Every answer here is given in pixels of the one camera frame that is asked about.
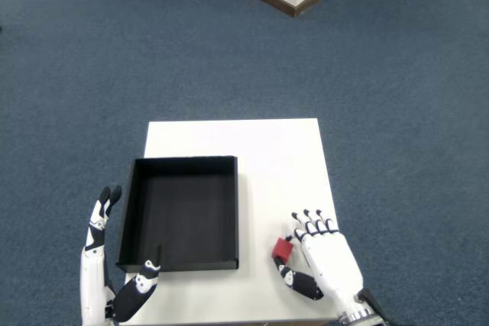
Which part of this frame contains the small red cube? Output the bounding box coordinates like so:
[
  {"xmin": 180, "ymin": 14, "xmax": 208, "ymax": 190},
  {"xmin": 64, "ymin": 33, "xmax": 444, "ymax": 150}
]
[{"xmin": 270, "ymin": 237, "xmax": 295, "ymax": 263}]

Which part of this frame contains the black open box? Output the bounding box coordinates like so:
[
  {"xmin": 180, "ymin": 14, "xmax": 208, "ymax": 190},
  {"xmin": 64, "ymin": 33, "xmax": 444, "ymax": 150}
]
[{"xmin": 115, "ymin": 155, "xmax": 241, "ymax": 273}]

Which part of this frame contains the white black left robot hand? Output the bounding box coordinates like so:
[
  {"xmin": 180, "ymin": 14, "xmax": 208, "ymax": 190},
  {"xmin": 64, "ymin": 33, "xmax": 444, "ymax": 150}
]
[{"xmin": 79, "ymin": 185, "xmax": 162, "ymax": 326}]

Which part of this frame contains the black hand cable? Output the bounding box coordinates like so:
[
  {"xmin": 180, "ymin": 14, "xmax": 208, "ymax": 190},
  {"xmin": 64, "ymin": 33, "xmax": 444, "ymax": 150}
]
[{"xmin": 354, "ymin": 288, "xmax": 400, "ymax": 326}]

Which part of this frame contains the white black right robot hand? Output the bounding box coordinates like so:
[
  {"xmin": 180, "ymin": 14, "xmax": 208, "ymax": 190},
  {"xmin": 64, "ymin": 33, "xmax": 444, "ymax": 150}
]
[{"xmin": 272, "ymin": 208, "xmax": 380, "ymax": 321}]

